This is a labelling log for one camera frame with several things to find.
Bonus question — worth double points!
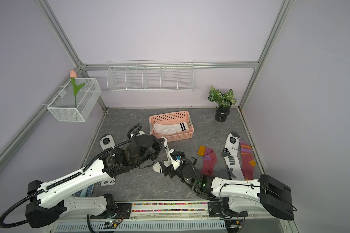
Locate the white sock two black stripes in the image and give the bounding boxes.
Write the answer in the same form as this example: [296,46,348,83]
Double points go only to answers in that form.
[153,122,189,136]

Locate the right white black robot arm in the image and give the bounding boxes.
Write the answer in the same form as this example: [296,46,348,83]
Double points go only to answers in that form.
[159,158,296,221]

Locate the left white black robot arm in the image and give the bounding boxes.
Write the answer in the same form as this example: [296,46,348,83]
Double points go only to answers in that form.
[0,135,167,229]

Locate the white sport sock left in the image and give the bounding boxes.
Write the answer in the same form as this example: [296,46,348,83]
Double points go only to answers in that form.
[99,133,117,187]

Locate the white sport sock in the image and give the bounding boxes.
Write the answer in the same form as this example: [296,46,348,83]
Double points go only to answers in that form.
[99,133,117,187]
[222,132,244,180]

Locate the magenta purple yellow-cuff sock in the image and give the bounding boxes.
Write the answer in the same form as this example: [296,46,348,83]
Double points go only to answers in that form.
[197,146,217,176]

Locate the white sport sock right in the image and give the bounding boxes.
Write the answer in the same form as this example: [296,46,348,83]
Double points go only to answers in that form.
[222,132,244,180]

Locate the blue dotted work glove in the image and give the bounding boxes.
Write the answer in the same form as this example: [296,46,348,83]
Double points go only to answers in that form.
[74,184,94,197]

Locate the magenta striped sock far right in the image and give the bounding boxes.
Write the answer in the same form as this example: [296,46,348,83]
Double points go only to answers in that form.
[240,140,256,180]

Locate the pink perforated plastic basket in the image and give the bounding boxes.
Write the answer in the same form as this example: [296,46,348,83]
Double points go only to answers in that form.
[149,111,194,142]

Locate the potted green plant black pot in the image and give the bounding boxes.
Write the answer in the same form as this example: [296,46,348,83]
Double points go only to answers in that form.
[208,86,237,122]

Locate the artificial pink tulip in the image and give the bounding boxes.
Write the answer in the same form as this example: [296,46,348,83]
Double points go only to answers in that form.
[70,70,85,108]

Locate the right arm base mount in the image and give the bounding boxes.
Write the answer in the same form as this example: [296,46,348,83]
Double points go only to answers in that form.
[208,197,248,219]

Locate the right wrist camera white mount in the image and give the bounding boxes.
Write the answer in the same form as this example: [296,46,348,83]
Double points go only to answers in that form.
[167,149,185,170]

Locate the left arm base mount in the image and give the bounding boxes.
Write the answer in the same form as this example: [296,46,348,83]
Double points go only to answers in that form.
[90,203,132,219]

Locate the white mesh wall basket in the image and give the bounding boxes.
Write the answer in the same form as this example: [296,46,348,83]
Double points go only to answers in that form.
[47,78,102,122]

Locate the white wire wall shelf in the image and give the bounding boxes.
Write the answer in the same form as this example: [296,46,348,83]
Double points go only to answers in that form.
[107,60,194,92]

